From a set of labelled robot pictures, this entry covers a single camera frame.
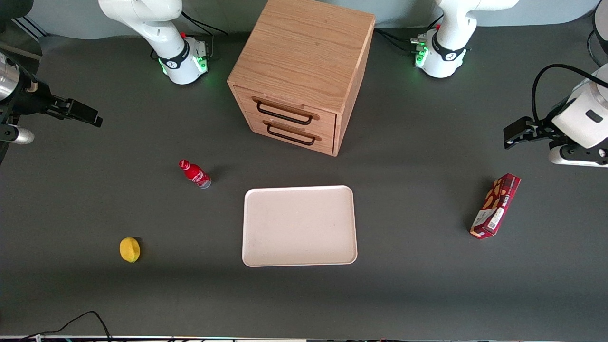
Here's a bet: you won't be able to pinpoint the white rectangular tray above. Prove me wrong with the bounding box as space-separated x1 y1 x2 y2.
242 185 358 267

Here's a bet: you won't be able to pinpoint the red cookie box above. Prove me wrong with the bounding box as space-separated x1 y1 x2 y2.
470 173 522 240

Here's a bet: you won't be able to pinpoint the silver cylinder wrist camera mount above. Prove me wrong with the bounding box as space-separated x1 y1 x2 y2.
0 125 35 145

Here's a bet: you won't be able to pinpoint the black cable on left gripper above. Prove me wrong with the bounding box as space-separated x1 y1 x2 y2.
531 64 608 125

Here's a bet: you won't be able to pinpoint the grey wrist camera unit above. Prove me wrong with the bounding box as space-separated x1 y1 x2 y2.
549 141 608 168

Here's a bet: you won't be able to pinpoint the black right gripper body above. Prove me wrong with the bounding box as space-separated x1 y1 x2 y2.
0 78 60 125

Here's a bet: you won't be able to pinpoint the yellow lemon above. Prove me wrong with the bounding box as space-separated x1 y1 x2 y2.
119 237 142 263

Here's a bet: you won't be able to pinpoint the black cable at table edge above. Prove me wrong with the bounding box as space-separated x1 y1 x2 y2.
19 311 113 342

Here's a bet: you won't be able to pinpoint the black metal drawer handle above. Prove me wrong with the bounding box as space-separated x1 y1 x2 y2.
263 120 322 146
252 96 321 126

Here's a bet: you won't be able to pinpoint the wooden drawer front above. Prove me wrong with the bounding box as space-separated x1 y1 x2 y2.
234 85 337 138
247 114 335 155

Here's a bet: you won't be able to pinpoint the wooden drawer cabinet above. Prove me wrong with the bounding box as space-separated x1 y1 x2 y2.
227 0 376 157

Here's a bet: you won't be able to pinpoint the black left arm base cables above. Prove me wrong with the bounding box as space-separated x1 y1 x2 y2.
374 14 445 54

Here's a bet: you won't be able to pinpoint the red coke bottle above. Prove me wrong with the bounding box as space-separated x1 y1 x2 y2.
179 159 212 190

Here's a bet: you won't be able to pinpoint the black right arm base cable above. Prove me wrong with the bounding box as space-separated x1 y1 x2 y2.
180 11 229 61

